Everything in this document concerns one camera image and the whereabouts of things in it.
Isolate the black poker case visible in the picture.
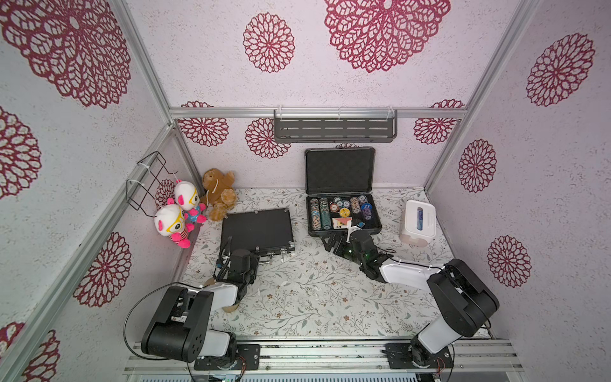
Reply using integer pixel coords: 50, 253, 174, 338
219, 208, 296, 259

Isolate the grey poker case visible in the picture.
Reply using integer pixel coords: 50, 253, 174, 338
305, 146, 382, 237

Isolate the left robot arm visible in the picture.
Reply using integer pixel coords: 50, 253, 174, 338
141, 249, 259, 368

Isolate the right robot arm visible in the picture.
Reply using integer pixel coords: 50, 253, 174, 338
321, 229, 500, 368

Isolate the floral table mat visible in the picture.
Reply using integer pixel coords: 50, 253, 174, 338
182, 188, 453, 337

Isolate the white tissue box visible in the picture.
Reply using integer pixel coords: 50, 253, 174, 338
399, 200, 437, 247

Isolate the brown teddy bear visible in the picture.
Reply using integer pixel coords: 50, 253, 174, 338
202, 168, 238, 221

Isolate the lower pink white plush doll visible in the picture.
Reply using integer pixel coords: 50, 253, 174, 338
154, 204, 195, 249

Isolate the pink white plush doll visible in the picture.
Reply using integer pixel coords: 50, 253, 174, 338
173, 180, 207, 224
154, 204, 195, 249

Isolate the upper pink white plush doll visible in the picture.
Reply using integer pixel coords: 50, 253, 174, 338
173, 180, 207, 224

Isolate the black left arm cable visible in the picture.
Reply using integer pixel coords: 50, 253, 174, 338
123, 282, 192, 361

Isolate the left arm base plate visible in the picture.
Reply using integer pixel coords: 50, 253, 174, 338
194, 343, 261, 372

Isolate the aluminium mounting rail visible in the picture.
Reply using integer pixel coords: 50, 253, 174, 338
123, 338, 524, 376

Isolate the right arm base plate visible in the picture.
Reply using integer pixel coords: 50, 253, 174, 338
381, 342, 453, 370

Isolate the black wire wall basket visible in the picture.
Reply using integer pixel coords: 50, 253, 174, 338
124, 151, 178, 218

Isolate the grey metal wall shelf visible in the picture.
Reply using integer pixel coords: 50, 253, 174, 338
273, 110, 398, 143

